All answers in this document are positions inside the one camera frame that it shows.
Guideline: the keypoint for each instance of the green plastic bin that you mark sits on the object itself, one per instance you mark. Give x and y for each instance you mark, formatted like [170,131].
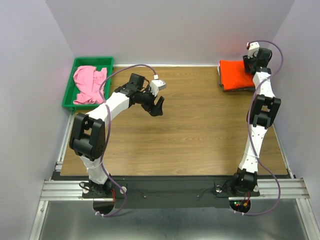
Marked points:
[72,90]

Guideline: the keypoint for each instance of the orange t shirt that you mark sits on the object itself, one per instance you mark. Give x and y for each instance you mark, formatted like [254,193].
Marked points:
[234,76]

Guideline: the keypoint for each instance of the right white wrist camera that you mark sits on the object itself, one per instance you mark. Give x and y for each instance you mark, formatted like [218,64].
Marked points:
[252,48]

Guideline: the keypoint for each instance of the pink crumpled t shirt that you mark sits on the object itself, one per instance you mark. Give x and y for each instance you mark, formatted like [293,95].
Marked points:
[88,81]

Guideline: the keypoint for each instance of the dark grey folded t shirt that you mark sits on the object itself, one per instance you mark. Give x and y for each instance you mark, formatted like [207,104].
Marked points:
[247,89]

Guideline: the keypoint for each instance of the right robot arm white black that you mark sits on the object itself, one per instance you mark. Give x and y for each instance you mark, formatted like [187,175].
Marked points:
[260,118]

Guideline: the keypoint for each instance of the aluminium rail frame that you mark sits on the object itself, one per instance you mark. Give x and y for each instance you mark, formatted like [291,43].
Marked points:
[177,144]

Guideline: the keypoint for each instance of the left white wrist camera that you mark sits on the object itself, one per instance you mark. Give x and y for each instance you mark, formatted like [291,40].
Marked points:
[156,86]

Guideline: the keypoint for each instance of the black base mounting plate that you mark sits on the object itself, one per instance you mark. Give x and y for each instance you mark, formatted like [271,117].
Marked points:
[164,192]

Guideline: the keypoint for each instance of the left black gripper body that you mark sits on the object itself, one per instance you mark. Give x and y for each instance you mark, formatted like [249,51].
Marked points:
[146,100]

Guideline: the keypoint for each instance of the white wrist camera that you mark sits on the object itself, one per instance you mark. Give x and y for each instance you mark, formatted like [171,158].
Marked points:
[252,48]
[156,86]

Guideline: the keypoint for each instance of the white folded t shirt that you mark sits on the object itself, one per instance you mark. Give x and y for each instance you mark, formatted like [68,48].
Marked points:
[218,69]

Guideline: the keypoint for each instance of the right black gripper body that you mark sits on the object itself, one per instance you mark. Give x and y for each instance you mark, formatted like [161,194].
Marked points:
[248,62]

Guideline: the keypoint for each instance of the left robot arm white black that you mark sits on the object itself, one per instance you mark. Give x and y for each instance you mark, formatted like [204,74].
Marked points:
[91,131]

